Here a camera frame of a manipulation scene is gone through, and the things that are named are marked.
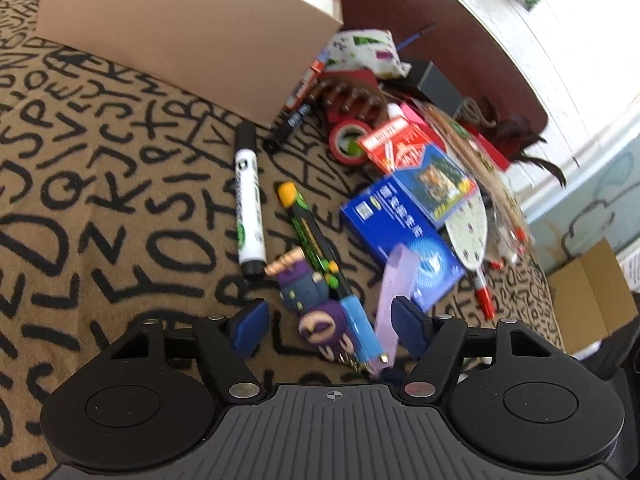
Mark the small floral sachet pillow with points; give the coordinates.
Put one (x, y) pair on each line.
(365, 52)

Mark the dark feather shuttlecock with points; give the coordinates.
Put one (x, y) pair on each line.
(520, 135)

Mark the tiger playing card box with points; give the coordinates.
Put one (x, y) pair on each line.
(425, 170)

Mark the black marker pen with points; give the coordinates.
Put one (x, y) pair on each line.
(287, 127)

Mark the red flat box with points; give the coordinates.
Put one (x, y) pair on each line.
(492, 157)

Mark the colourful toy pen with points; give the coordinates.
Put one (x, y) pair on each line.
(310, 232)

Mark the brown hair claw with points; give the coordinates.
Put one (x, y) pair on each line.
(350, 97)

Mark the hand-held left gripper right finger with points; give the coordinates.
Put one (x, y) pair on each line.
(410, 327)

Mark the brown wooden headboard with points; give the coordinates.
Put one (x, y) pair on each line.
(425, 5)

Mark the brown cardboard carton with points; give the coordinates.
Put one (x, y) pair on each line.
(590, 295)

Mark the blue flat box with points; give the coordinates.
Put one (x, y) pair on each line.
(400, 230)

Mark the grey hair claw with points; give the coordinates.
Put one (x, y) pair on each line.
(475, 110)

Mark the dark grey box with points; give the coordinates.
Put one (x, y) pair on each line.
(435, 85)

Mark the red tape roll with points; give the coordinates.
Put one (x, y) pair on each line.
(345, 152)

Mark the white whiteboard marker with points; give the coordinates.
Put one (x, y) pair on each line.
(249, 200)

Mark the beige cardboard box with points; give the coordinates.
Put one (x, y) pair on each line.
(165, 25)

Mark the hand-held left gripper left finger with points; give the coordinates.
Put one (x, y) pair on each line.
(247, 327)

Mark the red marker pen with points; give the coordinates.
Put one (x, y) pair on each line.
(484, 295)

